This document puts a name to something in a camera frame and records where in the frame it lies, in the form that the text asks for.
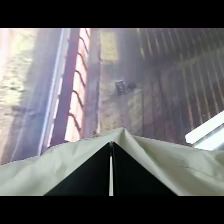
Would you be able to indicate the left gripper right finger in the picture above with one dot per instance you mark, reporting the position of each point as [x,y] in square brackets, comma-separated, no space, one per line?
[136,178]

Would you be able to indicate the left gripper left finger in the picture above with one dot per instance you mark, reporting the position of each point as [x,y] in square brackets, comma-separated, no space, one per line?
[91,176]

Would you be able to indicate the pale green garment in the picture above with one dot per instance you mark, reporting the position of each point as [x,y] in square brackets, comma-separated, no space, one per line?
[40,170]

